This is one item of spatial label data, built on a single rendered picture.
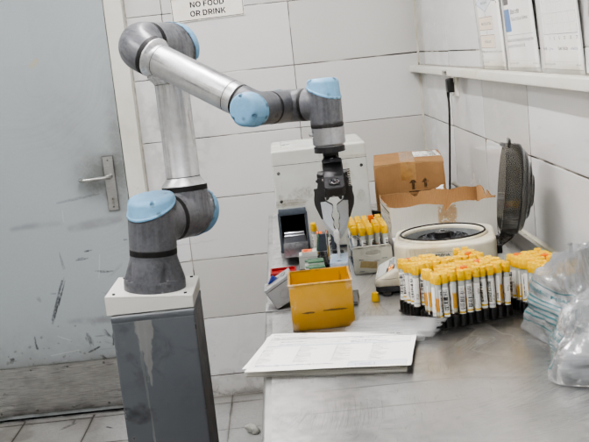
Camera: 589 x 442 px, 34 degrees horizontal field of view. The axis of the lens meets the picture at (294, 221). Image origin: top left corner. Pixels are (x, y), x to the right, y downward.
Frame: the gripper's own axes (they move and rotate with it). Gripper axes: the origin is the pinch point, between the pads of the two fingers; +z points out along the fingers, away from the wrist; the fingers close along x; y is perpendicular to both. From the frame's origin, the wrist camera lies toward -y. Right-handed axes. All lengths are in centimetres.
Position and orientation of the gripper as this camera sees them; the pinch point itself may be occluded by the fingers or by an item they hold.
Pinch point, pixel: (337, 233)
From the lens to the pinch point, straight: 222.9
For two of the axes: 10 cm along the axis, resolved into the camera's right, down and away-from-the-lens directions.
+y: 0.7, -1.8, 9.8
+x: -9.9, 0.9, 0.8
